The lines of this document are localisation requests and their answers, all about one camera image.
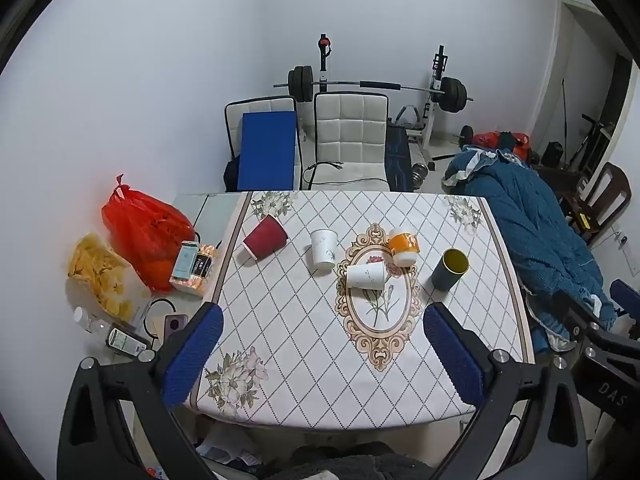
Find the red plastic bag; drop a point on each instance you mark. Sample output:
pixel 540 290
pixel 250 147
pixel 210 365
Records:
pixel 145 230

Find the purple smartphone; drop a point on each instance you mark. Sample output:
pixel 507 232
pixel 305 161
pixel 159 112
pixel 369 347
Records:
pixel 175 324

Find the papers on floor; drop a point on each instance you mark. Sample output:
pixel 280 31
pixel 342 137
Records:
pixel 225 447

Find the teal small box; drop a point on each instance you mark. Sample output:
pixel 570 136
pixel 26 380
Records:
pixel 186 260

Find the brown wooden chair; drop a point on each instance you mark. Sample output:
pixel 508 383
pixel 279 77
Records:
pixel 607 195

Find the barbell with black plates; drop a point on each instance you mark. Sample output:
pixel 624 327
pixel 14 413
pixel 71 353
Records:
pixel 452 95

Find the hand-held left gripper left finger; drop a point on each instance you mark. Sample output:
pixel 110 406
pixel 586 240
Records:
pixel 197 355

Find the blue flat board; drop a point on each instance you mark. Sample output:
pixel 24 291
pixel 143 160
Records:
pixel 266 152

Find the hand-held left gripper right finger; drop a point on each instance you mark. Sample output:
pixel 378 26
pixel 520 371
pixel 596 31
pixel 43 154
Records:
pixel 452 355

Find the metal dumbbell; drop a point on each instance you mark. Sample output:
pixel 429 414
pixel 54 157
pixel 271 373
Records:
pixel 421 171

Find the floral diamond pattern tablecloth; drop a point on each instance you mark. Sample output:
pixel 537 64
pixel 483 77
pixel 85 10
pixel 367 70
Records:
pixel 300 340

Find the white quilted chair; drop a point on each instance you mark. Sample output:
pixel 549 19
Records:
pixel 350 135
pixel 260 105

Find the tissue pack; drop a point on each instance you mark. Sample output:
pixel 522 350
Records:
pixel 189 286

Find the black and gold box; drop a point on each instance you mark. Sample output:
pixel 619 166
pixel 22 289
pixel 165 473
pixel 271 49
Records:
pixel 204 262

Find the white marbled cup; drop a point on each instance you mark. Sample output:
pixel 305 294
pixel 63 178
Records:
pixel 367 275
pixel 322 250

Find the bag of yellow chips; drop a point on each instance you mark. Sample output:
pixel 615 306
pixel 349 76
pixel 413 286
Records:
pixel 100 270

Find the white barbell rack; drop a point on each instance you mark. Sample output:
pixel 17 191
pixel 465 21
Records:
pixel 437 72

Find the green label bottle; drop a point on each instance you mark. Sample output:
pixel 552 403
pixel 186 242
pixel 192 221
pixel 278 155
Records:
pixel 125 342

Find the wall socket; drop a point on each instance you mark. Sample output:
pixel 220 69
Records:
pixel 621 238

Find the blue quilted blanket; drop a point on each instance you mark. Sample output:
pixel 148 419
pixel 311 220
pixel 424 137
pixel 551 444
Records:
pixel 530 230

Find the red paper cup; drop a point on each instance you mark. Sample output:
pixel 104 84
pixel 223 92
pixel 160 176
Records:
pixel 264 237

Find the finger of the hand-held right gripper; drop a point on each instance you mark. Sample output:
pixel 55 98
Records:
pixel 625 296
pixel 582 317

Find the orange and white cup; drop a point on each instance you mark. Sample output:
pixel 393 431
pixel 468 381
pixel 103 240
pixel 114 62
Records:
pixel 404 247

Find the black bench pad blue pattern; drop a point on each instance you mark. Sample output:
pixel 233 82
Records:
pixel 398 157

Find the black weight plate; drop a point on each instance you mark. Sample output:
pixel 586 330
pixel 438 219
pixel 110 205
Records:
pixel 466 135

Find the dark green cup yellow inside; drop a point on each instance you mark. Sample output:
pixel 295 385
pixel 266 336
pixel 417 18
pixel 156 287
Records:
pixel 449 270

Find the clear plastic bottle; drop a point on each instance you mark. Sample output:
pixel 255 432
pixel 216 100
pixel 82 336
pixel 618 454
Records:
pixel 90 321

